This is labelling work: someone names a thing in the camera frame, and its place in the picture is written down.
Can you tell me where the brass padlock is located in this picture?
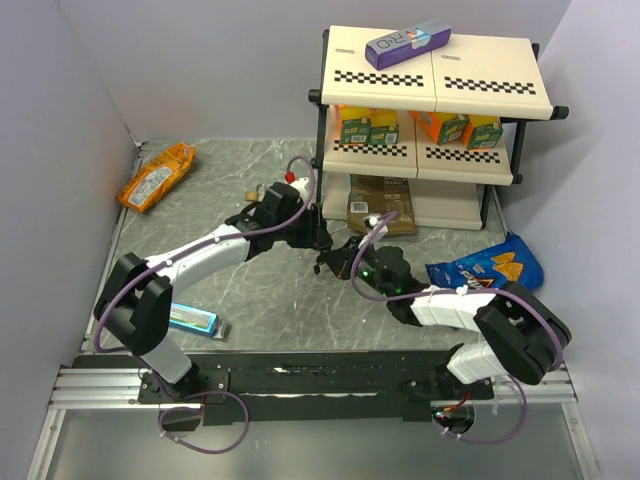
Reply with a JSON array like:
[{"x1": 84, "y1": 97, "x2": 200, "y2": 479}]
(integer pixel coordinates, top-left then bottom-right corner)
[{"x1": 244, "y1": 184, "x2": 266, "y2": 203}]

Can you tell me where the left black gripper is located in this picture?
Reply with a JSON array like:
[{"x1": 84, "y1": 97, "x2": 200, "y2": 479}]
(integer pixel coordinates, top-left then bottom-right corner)
[{"x1": 274, "y1": 203, "x2": 332, "y2": 248}]

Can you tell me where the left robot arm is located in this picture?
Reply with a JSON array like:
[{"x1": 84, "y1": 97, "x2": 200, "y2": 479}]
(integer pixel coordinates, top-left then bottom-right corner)
[{"x1": 94, "y1": 177, "x2": 332, "y2": 402}]

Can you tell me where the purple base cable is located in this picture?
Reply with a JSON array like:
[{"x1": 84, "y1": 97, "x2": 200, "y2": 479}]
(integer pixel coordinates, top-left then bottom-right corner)
[
  {"x1": 158, "y1": 389, "x2": 251, "y2": 455},
  {"x1": 432, "y1": 374, "x2": 529, "y2": 447}
]

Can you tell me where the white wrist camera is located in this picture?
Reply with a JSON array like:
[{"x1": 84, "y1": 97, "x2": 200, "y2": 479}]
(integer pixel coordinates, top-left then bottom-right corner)
[
  {"x1": 359, "y1": 213, "x2": 392, "y2": 249},
  {"x1": 284, "y1": 172, "x2": 314, "y2": 202}
]

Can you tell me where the green orange carton right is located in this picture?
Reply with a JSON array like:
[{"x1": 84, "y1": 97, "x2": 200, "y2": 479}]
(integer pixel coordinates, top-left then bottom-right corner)
[{"x1": 462, "y1": 115, "x2": 503, "y2": 150}]

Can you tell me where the blue snack bar packet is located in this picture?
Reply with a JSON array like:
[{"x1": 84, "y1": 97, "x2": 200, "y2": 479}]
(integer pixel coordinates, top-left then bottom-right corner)
[{"x1": 169, "y1": 303, "x2": 228, "y2": 340}]

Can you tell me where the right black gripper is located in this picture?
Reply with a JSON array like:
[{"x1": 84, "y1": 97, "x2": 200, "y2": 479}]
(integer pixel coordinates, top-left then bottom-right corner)
[{"x1": 321, "y1": 235, "x2": 394, "y2": 299}]

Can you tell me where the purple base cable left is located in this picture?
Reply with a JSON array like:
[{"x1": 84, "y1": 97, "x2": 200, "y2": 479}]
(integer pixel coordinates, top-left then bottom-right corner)
[{"x1": 158, "y1": 389, "x2": 251, "y2": 455}]

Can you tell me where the green yellow carton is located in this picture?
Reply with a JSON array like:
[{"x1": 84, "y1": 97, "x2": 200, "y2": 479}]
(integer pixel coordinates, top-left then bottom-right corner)
[
  {"x1": 369, "y1": 108, "x2": 399, "y2": 146},
  {"x1": 338, "y1": 105, "x2": 372, "y2": 145}
]

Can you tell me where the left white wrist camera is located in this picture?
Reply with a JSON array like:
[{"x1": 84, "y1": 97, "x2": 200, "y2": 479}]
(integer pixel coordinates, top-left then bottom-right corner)
[{"x1": 284, "y1": 172, "x2": 314, "y2": 202}]

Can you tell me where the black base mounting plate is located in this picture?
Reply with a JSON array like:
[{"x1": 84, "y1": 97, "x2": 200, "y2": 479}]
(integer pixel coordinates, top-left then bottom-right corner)
[{"x1": 134, "y1": 349, "x2": 476, "y2": 426}]

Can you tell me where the purple rectangular box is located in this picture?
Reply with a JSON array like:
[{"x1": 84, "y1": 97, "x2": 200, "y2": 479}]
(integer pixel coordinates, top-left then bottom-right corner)
[{"x1": 365, "y1": 19, "x2": 452, "y2": 71}]

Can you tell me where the green yellow carton left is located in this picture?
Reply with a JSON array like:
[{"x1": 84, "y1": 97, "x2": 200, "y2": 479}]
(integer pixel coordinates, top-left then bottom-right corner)
[{"x1": 338, "y1": 105, "x2": 372, "y2": 145}]

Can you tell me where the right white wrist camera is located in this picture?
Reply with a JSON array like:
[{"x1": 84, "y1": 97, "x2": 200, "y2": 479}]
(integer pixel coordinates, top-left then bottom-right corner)
[{"x1": 359, "y1": 213, "x2": 392, "y2": 249}]

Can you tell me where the orange snack bag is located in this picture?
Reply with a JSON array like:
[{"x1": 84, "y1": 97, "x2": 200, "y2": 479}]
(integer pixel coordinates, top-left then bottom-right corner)
[{"x1": 117, "y1": 143, "x2": 196, "y2": 213}]

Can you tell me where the brown coffee bag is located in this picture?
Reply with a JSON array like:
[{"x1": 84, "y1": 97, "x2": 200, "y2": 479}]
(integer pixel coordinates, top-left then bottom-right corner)
[{"x1": 346, "y1": 175, "x2": 417, "y2": 236}]

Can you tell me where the orange green carton tilted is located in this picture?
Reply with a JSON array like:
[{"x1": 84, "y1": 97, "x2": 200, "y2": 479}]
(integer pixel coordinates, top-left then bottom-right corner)
[{"x1": 410, "y1": 111, "x2": 468, "y2": 145}]

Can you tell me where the blue Doritos chip bag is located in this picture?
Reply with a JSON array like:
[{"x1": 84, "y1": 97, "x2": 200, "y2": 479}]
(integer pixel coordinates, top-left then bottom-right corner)
[{"x1": 425, "y1": 232, "x2": 544, "y2": 290}]

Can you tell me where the beige three-tier shelf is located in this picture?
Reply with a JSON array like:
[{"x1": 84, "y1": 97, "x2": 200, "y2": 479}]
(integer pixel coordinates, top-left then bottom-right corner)
[{"x1": 309, "y1": 25, "x2": 569, "y2": 230}]

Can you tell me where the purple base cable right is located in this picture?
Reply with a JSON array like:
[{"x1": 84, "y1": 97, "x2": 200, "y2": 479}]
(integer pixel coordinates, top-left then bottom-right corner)
[{"x1": 432, "y1": 374, "x2": 529, "y2": 447}]

